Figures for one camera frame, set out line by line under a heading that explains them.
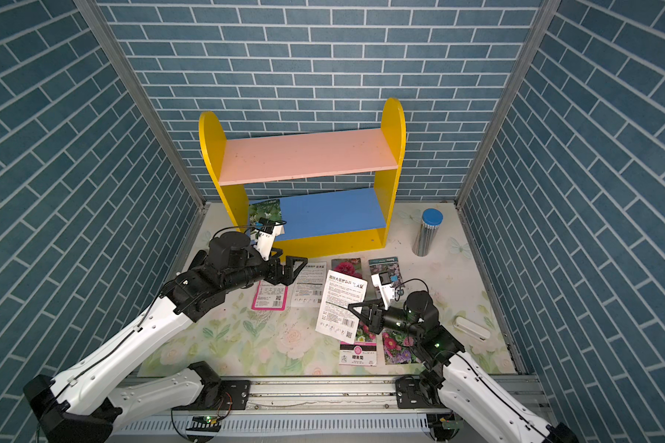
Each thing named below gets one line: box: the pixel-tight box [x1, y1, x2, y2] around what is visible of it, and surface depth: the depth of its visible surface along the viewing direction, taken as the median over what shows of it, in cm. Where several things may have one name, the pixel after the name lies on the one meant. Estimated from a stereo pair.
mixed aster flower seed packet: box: [382, 331, 423, 366], surface depth 83 cm
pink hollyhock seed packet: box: [330, 257, 363, 279], surface depth 103 cm
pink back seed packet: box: [251, 279, 289, 312], surface depth 93 cm
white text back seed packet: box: [290, 261, 327, 308], surface depth 95 cm
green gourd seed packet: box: [248, 198, 282, 225], surface depth 101 cm
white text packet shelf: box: [314, 269, 369, 345], surface depth 74 cm
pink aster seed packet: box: [338, 320, 378, 367], surface depth 82 cm
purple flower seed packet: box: [368, 256, 405, 288], surface depth 101 cm
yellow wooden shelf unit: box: [198, 98, 407, 259], surface depth 79 cm
